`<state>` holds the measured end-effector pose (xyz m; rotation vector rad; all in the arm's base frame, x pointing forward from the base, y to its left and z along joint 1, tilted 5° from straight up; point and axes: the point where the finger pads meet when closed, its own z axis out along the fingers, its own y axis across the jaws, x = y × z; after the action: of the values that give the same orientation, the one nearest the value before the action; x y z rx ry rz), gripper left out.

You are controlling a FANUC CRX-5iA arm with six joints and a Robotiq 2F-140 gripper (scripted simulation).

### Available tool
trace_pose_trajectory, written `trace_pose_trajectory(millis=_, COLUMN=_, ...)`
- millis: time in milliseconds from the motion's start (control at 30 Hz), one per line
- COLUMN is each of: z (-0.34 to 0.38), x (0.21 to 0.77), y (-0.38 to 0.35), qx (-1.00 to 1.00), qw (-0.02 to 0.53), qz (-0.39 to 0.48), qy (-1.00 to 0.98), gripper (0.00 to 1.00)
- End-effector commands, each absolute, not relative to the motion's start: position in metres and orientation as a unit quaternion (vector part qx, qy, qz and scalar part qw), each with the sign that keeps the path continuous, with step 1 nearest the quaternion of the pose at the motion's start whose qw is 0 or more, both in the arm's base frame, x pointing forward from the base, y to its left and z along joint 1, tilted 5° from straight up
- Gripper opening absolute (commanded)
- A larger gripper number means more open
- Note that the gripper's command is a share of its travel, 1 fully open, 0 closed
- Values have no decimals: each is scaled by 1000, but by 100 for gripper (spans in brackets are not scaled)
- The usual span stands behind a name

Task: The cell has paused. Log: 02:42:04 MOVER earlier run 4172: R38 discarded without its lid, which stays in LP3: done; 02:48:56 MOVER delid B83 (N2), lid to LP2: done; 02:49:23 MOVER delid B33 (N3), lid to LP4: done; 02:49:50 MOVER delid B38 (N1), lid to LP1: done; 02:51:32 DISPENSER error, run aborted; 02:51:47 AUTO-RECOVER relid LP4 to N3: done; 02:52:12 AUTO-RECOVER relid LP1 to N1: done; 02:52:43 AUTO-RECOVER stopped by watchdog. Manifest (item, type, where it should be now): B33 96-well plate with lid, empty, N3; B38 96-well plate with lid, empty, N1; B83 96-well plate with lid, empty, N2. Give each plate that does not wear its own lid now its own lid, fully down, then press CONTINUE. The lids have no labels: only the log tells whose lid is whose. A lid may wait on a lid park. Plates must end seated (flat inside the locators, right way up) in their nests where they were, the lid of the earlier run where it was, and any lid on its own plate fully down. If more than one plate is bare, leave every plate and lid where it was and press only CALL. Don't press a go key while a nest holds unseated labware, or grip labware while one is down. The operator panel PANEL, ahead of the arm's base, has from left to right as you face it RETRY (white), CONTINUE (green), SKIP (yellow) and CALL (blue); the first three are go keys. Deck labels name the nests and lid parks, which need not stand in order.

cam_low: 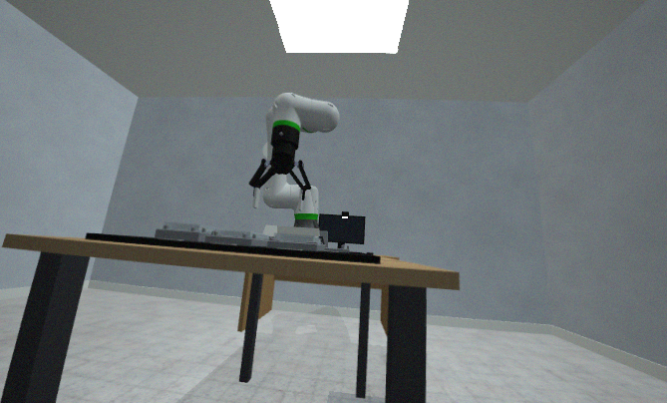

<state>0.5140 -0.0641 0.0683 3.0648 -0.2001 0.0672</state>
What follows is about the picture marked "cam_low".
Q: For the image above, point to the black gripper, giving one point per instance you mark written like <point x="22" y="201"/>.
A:
<point x="282" y="162"/>

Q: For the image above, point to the white button panel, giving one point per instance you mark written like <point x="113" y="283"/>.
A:
<point x="271" y="229"/>

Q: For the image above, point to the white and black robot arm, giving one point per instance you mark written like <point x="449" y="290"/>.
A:
<point x="291" y="115"/>

